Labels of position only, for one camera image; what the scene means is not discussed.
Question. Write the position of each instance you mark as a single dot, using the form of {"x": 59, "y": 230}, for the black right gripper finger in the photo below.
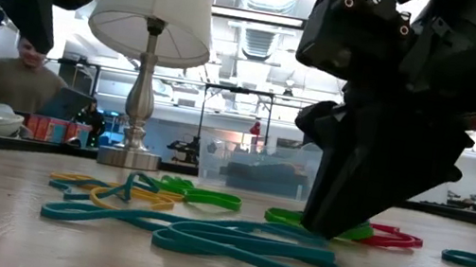
{"x": 321, "y": 195}
{"x": 384, "y": 176}

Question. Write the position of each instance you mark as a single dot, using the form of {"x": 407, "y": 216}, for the thin green rubber band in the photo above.
{"x": 173, "y": 181}
{"x": 282, "y": 216}
{"x": 218, "y": 200}

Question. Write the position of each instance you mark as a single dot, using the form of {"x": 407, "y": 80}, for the thin red rubber band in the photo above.
{"x": 398, "y": 238}

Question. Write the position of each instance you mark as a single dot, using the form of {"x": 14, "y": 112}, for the large wide black rubber band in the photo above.
{"x": 259, "y": 180}

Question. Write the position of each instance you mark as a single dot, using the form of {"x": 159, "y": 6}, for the thin yellow rubber band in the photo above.
{"x": 103, "y": 200}
{"x": 68, "y": 176}

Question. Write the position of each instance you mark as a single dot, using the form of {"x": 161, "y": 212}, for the long teal rubber band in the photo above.
{"x": 62, "y": 212}

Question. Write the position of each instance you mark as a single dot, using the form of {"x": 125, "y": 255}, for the clear plastic bin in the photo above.
{"x": 213, "y": 168}

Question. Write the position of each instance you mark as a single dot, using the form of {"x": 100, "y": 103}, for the person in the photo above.
{"x": 256, "y": 128}
{"x": 93, "y": 122}
{"x": 11, "y": 83}

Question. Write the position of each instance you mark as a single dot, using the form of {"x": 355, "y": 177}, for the dark laptop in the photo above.
{"x": 65, "y": 103}

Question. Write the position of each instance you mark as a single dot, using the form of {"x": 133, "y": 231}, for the orange printed box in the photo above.
{"x": 52, "y": 129}

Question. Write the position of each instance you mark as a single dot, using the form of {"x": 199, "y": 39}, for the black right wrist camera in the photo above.
{"x": 354, "y": 37}

